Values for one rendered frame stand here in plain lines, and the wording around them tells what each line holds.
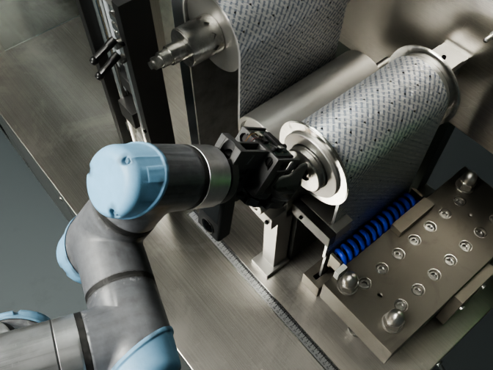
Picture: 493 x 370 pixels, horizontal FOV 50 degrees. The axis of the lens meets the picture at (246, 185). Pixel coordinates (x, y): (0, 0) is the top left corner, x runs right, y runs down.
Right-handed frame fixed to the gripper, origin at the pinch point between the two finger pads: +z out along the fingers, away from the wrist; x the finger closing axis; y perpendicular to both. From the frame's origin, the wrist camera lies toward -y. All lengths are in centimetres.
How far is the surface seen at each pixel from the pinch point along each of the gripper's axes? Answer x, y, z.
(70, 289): 73, -117, 52
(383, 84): 0.4, 18.5, 9.7
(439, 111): -6.9, 19.2, 17.9
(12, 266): 96, -125, 42
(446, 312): -27.7, -10.4, 30.7
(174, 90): 55, -17, 31
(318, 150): -2.1, 7.6, -2.0
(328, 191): -5.3, 2.3, 2.5
